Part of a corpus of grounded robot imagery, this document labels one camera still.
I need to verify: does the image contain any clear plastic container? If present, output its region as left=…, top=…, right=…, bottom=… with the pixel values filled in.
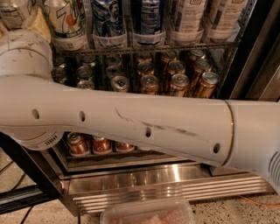
left=100, top=197, right=195, bottom=224

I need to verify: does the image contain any white can on shelf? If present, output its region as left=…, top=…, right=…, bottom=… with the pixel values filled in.
left=206, top=0, right=246, bottom=31
left=170, top=0, right=206, bottom=32

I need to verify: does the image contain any second row middle gold can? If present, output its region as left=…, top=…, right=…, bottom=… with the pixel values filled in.
left=165, top=60, right=186, bottom=84

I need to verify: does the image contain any second row gold can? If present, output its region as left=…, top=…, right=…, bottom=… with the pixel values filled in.
left=137, top=61, right=154, bottom=76
left=191, top=59, right=212, bottom=88
left=165, top=60, right=186, bottom=84

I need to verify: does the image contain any dark blue pepsi can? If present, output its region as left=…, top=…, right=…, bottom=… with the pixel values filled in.
left=130, top=0, right=164, bottom=35

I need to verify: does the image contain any second row left green can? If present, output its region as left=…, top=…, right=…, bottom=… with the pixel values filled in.
left=51, top=67, right=67, bottom=84

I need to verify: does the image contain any yellow foam padded gripper finger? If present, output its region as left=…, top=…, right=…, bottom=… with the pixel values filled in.
left=27, top=8, right=51, bottom=43

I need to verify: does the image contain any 7up can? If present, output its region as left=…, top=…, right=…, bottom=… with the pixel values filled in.
left=0, top=0, right=37, bottom=30
left=44, top=0, right=86, bottom=39

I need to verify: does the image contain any stainless steel fridge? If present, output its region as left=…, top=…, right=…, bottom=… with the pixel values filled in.
left=0, top=0, right=280, bottom=217

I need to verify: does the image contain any front middle gold can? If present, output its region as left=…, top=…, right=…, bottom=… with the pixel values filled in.
left=168, top=73, right=190, bottom=97

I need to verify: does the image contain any front right gold can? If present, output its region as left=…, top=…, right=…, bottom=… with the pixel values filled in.
left=193, top=72, right=220, bottom=98

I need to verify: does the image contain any front silver can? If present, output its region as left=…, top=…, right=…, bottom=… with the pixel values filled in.
left=110, top=76, right=130, bottom=93

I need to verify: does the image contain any second row silver can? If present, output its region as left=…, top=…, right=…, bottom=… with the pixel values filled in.
left=105, top=66, right=123, bottom=80

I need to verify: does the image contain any red can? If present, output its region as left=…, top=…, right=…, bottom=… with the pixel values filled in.
left=66, top=132, right=89, bottom=157
left=115, top=142, right=134, bottom=151
left=92, top=136, right=112, bottom=155

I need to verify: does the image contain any front left gold can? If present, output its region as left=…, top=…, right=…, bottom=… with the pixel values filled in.
left=140, top=74, right=159, bottom=95

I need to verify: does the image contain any front left red can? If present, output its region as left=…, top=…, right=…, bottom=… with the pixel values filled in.
left=66, top=132, right=89, bottom=157

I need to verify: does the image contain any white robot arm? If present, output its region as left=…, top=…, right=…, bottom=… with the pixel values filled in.
left=0, top=30, right=280, bottom=189

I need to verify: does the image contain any front middle red can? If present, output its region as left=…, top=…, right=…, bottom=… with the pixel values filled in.
left=92, top=136, right=112, bottom=155

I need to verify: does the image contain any orange cable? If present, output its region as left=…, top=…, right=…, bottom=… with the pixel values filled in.
left=239, top=194, right=280, bottom=208

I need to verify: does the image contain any second row left gold can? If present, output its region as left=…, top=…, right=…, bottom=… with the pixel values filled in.
left=137, top=61, right=154, bottom=76

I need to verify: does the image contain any front right red can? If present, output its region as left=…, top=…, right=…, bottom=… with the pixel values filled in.
left=115, top=142, right=134, bottom=151

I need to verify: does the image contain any second row right gold can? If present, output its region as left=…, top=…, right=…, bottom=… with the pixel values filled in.
left=191, top=59, right=212, bottom=88

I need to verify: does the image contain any blue pepsi can with face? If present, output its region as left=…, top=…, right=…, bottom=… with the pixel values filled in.
left=91, top=0, right=123, bottom=38

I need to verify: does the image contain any open glass fridge door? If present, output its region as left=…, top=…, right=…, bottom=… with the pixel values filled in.
left=0, top=133, right=62, bottom=214

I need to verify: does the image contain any white can rightmost on shelf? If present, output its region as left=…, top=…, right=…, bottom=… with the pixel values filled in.
left=206, top=0, right=246, bottom=31

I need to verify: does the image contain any second row green can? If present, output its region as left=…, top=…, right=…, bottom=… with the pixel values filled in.
left=51, top=67, right=67, bottom=84
left=76, top=65, right=95, bottom=81

